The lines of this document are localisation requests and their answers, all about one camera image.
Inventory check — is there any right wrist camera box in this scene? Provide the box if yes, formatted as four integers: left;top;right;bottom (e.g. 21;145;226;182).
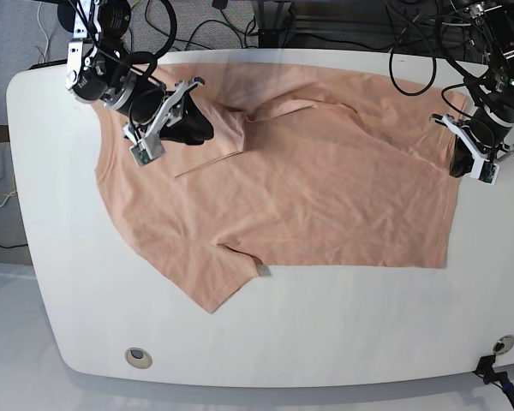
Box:
129;135;164;167

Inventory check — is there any robot left gripper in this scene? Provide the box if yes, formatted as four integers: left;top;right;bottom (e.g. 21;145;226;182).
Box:
450;105;514;178

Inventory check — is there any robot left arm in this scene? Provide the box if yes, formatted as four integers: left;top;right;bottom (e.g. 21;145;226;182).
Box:
433;1;514;185

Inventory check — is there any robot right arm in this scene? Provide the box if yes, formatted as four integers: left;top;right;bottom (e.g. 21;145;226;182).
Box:
66;1;214;146

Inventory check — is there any silver left cable grommet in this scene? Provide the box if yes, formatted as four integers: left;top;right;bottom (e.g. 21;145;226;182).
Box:
125;348;152;370

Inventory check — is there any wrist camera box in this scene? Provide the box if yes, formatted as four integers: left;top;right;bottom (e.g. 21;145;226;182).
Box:
479;161;499;185
129;135;164;167

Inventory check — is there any black metal frame post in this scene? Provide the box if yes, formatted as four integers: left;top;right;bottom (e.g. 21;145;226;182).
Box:
252;1;296;49

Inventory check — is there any silver cable grommet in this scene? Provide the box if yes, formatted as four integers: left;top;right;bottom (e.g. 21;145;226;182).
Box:
125;348;152;370
493;335;514;355

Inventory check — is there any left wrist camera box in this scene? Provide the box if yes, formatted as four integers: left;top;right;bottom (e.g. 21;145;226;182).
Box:
479;161;499;185

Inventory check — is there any silver right cable grommet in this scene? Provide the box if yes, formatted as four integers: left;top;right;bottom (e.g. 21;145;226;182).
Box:
493;335;514;355

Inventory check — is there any peach pink T-shirt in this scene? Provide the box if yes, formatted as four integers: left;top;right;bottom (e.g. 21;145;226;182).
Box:
93;63;467;312

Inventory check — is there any robot right gripper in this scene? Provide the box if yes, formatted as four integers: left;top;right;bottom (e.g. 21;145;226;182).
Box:
101;72;214;146

